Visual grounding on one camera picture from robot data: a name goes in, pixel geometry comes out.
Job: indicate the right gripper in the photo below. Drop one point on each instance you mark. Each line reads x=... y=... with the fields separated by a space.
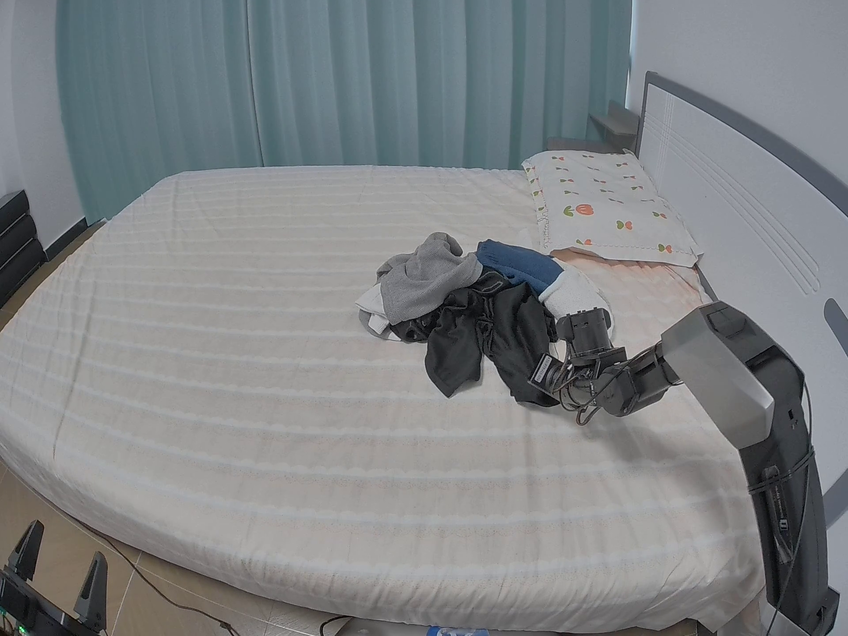
x=543 y=369

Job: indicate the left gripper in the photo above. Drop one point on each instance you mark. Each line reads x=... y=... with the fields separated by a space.
x=46 y=605

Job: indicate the black T-shirt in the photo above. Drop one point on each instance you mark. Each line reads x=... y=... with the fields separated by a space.
x=510 y=335

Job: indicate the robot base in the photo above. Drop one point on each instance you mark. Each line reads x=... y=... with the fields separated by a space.
x=457 y=632

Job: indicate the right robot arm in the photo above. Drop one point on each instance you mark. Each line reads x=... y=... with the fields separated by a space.
x=722 y=368

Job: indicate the pile of clothes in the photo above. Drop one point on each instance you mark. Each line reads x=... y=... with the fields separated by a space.
x=424 y=275

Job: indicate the bed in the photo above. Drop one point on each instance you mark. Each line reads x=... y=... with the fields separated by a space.
x=265 y=355

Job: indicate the white printed pillow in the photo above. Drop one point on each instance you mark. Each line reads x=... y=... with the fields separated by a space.
x=609 y=203

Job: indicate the grey bedside table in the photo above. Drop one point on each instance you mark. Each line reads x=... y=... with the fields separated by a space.
x=616 y=120

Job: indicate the blue-green curtain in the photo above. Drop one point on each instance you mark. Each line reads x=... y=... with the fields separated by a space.
x=430 y=57
x=159 y=77

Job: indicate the black chest of drawers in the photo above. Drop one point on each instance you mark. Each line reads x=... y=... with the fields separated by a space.
x=16 y=236

